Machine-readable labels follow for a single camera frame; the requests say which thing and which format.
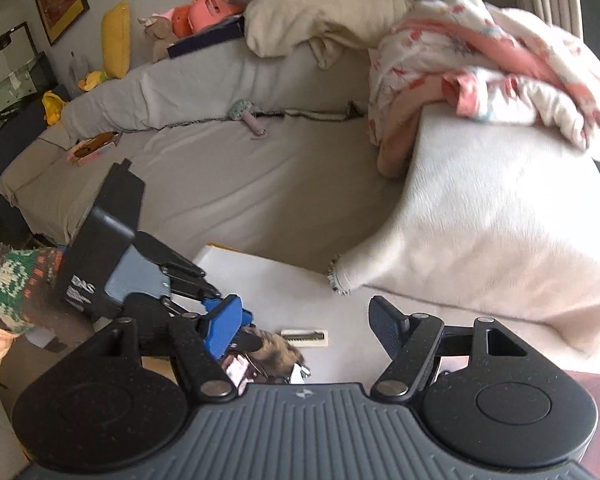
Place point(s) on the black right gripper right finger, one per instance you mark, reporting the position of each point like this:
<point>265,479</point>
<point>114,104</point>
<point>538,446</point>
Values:
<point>415,343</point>

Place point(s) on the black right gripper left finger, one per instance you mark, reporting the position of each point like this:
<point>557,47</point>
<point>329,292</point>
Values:
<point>200,377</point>

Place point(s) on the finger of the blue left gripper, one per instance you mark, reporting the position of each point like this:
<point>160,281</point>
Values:
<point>220,324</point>

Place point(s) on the brown furry keychain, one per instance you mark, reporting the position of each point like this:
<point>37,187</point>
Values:
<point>272,358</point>

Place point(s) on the knit patterned sleeve forearm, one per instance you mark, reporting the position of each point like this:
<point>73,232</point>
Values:
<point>28,300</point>

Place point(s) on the small flat box on sofa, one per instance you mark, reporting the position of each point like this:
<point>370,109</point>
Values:
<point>92,148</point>

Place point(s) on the beige sofa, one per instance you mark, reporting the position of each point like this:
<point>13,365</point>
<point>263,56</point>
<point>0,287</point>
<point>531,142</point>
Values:
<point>490,218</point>

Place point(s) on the yellow duck plush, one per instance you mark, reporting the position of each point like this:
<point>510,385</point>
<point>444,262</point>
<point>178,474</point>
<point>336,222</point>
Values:
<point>53,106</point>

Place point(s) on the mushroom plush toy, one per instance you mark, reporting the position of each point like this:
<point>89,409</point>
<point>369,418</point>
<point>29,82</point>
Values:
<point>241,111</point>

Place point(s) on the yellow pillow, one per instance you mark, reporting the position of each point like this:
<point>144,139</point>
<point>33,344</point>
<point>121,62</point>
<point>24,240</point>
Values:
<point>116,40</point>

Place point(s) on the dark blue tray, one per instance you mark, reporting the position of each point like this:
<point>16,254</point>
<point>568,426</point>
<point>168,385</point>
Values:
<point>230,29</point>

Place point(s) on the pink plush toy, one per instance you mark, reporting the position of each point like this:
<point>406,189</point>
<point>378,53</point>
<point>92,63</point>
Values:
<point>199,15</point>

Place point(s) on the pink floral quilt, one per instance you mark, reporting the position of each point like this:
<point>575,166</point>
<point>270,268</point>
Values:
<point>492,65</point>

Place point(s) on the cream blanket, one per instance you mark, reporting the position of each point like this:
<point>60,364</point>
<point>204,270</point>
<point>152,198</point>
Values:
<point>273,28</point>

